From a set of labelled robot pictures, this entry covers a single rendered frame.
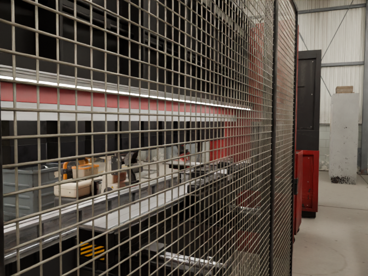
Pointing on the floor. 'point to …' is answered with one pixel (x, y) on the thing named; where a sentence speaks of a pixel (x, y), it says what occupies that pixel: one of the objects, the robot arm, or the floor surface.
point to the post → (273, 137)
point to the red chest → (298, 190)
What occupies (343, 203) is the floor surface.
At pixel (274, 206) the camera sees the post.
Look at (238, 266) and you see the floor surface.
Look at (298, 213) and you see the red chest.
